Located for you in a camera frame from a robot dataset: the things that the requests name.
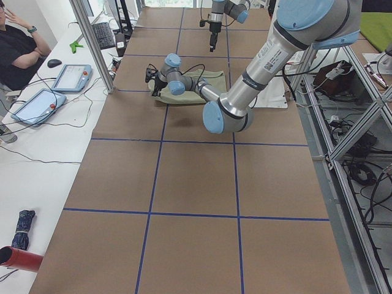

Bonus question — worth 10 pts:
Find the teach pendant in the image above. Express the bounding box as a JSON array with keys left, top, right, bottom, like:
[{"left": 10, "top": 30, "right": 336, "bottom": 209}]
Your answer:
[
  {"left": 11, "top": 89, "right": 66, "bottom": 125},
  {"left": 51, "top": 64, "right": 92, "bottom": 94}
]

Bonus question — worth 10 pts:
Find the folded dark blue umbrella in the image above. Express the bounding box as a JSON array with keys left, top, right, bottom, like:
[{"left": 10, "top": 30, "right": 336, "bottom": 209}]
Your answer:
[{"left": 11, "top": 209, "right": 36, "bottom": 251}]

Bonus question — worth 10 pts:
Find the black keyboard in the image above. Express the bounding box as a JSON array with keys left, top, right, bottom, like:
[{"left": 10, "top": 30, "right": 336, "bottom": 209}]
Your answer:
[{"left": 91, "top": 22, "right": 116, "bottom": 50}]

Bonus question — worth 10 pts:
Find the aluminium frame rack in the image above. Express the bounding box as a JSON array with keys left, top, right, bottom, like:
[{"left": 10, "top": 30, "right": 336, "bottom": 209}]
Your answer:
[{"left": 293, "top": 40, "right": 391, "bottom": 293}]

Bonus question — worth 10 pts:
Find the green cloth on table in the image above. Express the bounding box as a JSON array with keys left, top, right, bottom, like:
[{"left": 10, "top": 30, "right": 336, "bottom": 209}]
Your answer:
[{"left": 360, "top": 12, "right": 392, "bottom": 52}]

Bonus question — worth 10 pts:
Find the seated person in black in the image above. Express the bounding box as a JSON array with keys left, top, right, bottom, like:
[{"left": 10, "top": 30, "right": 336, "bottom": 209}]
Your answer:
[{"left": 1, "top": 2, "right": 51, "bottom": 91}]

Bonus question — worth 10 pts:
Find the aluminium frame post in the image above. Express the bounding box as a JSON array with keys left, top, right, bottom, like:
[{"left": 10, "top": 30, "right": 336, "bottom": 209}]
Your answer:
[{"left": 69, "top": 0, "right": 114, "bottom": 94}]

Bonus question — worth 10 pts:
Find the sage green long-sleeve shirt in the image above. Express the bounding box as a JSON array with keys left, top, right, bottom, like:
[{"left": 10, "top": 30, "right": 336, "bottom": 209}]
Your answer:
[{"left": 152, "top": 70, "right": 227, "bottom": 105}]

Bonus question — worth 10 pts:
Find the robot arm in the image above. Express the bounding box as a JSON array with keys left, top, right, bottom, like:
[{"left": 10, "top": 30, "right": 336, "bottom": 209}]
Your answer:
[
  {"left": 199, "top": 0, "right": 251, "bottom": 52},
  {"left": 145, "top": 1, "right": 362, "bottom": 134}
]

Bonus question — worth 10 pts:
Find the lower teach pendant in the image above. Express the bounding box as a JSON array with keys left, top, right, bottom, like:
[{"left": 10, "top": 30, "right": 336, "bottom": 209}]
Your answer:
[{"left": 11, "top": 89, "right": 66, "bottom": 125}]

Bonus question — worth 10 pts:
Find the green plastic tool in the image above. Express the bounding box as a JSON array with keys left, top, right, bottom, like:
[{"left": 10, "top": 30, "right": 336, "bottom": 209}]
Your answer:
[{"left": 69, "top": 41, "right": 84, "bottom": 54}]

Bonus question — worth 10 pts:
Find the red cylinder tube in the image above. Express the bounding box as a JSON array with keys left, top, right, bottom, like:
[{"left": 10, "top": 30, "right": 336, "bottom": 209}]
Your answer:
[{"left": 1, "top": 246, "right": 43, "bottom": 273}]

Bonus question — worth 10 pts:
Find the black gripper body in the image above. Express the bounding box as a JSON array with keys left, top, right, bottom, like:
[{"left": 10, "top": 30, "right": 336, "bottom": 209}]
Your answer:
[
  {"left": 199, "top": 20, "right": 221, "bottom": 33},
  {"left": 145, "top": 64, "right": 167, "bottom": 91}
]

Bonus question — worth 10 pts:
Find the upper teach pendant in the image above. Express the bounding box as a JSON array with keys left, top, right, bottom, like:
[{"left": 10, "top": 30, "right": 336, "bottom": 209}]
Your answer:
[{"left": 51, "top": 64, "right": 92, "bottom": 94}]

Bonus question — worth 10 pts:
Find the black computer mouse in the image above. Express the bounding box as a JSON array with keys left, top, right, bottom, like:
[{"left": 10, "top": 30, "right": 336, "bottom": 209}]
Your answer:
[{"left": 47, "top": 59, "right": 62, "bottom": 68}]

